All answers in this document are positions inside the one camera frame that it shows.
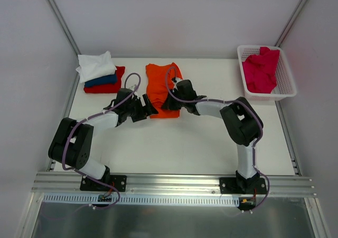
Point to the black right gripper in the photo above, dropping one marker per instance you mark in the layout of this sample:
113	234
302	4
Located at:
172	101

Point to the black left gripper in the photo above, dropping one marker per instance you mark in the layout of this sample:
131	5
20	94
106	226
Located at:
144	107

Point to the orange t-shirt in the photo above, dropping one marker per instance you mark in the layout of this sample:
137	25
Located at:
156	88

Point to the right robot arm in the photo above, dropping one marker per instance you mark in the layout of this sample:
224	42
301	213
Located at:
243	125

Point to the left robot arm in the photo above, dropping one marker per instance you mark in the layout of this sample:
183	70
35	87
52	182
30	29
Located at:
72	141

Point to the red folded t-shirt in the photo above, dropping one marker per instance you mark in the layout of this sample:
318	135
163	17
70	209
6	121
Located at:
108	88

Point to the blue folded t-shirt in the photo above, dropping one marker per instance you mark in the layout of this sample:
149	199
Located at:
108	79

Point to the white folded t-shirt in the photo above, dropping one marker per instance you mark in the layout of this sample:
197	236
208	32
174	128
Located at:
95	66

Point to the magenta crumpled t-shirt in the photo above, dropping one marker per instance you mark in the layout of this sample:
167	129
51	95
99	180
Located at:
260	69

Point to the white plastic basket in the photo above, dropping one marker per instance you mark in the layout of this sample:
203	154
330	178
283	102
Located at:
285	82

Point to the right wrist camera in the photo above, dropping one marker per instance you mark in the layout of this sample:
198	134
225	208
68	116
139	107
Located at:
176	80

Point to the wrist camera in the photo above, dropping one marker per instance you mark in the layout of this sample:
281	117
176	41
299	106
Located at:
176	80
133	87

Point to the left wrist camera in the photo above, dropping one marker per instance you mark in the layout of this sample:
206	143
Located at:
133	87

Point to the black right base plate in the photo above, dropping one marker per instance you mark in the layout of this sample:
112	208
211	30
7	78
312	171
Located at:
227	185

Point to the white slotted cable duct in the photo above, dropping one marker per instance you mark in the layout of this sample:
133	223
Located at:
227	201

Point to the aluminium mounting rail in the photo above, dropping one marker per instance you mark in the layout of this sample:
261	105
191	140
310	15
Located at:
176	185

